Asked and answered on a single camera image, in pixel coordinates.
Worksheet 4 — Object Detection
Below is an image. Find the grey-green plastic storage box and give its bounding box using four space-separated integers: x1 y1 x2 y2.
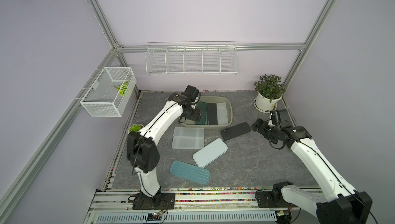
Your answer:
182 96 233 129

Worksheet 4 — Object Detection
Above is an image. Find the long white wire wall basket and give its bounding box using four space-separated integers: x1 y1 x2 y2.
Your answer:
145 43 239 75

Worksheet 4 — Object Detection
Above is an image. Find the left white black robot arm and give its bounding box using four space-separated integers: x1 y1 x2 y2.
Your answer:
127 90 201 200

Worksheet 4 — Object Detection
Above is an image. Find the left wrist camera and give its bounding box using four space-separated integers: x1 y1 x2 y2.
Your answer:
182 85 200 103

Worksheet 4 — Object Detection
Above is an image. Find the small potted succulent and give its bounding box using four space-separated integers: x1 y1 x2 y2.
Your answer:
128 124 144 134

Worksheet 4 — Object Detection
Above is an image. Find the light blue pencil case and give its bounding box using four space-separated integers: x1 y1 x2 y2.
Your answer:
192 138 228 168

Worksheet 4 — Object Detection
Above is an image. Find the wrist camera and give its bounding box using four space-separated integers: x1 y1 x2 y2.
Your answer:
182 85 200 103
270 109 293 130

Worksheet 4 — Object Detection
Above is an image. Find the aluminium rail frame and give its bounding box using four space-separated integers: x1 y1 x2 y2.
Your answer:
83 186 349 224

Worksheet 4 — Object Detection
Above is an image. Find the black pencil case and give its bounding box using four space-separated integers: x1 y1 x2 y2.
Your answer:
206 103 218 125
220 122 252 141

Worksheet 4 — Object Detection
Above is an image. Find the teal ribbed pencil case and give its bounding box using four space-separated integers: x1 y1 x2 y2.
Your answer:
170 161 210 185

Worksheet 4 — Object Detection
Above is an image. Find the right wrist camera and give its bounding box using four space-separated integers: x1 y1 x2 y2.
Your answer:
270 109 293 130

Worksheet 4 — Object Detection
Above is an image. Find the dark green pencil case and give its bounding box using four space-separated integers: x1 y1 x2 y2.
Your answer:
195 101 207 125

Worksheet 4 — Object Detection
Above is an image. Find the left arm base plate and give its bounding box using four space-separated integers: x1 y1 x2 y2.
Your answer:
132 192 175 210

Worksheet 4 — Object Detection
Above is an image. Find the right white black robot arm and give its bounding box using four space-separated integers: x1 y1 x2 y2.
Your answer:
252 119 372 224

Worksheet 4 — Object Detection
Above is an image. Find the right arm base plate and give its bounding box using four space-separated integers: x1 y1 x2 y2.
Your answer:
255 190 298 210

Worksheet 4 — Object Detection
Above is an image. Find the white mesh wall basket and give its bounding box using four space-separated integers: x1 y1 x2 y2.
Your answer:
80 67 136 117

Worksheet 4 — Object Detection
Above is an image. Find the large potted green plant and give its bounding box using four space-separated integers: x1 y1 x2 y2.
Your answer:
254 75 286 113

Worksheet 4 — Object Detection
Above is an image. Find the clear pencil case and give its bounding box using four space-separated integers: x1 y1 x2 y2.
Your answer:
173 127 205 138
217 102 228 125
172 137 205 150

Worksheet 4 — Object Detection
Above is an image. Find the green leaf toy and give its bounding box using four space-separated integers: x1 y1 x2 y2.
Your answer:
115 81 129 96

